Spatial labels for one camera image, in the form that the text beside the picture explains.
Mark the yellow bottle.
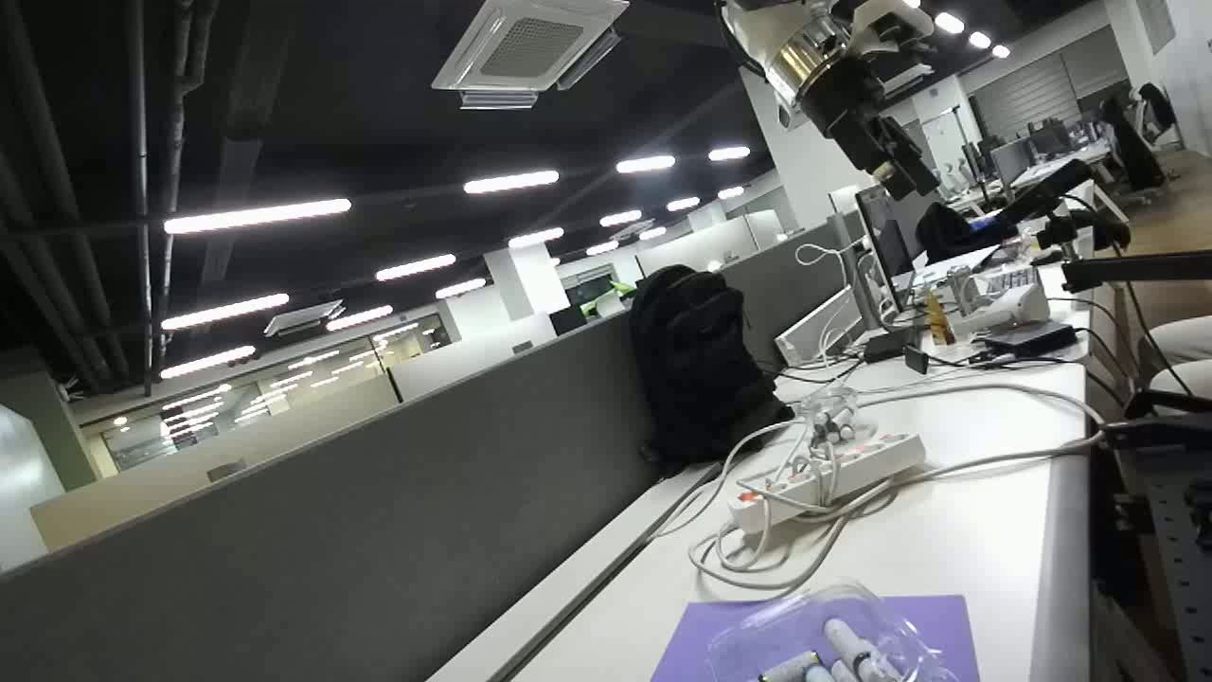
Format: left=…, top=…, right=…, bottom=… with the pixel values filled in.
left=922, top=288, right=954, bottom=348

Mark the grey desk partition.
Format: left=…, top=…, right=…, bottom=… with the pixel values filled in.
left=0, top=219, right=875, bottom=682

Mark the computer monitor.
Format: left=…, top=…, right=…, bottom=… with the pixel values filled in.
left=853, top=181, right=926, bottom=319

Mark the purple mat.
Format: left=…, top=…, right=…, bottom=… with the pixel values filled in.
left=648, top=593, right=984, bottom=682

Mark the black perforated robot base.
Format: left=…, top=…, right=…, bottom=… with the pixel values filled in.
left=1106, top=422, right=1212, bottom=682

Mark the white power cord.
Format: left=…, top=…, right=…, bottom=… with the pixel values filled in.
left=681, top=377, right=1112, bottom=598

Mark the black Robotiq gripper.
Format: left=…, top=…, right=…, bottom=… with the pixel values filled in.
left=792, top=44, right=946, bottom=201

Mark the white multi-switch power strip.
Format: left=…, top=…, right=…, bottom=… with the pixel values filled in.
left=730, top=430, right=932, bottom=541

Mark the ceiling air conditioner unit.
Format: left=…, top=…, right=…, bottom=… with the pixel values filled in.
left=427, top=0, right=633, bottom=113

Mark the white box on desk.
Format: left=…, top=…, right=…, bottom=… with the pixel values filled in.
left=951, top=260, right=1055, bottom=340

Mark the black backpack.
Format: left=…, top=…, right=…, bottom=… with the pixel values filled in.
left=631, top=260, right=797, bottom=466

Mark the clear bag with white parts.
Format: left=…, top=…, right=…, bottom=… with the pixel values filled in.
left=790, top=384, right=875, bottom=450

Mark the long ceiling light tube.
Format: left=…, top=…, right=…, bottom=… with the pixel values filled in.
left=155, top=288, right=297, bottom=339
left=158, top=194, right=355, bottom=239
left=372, top=250, right=461, bottom=288
left=614, top=151, right=681, bottom=180
left=460, top=166, right=566, bottom=201
left=155, top=340, right=261, bottom=388

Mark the clear bag of markers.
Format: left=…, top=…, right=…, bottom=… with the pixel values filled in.
left=753, top=585, right=954, bottom=682

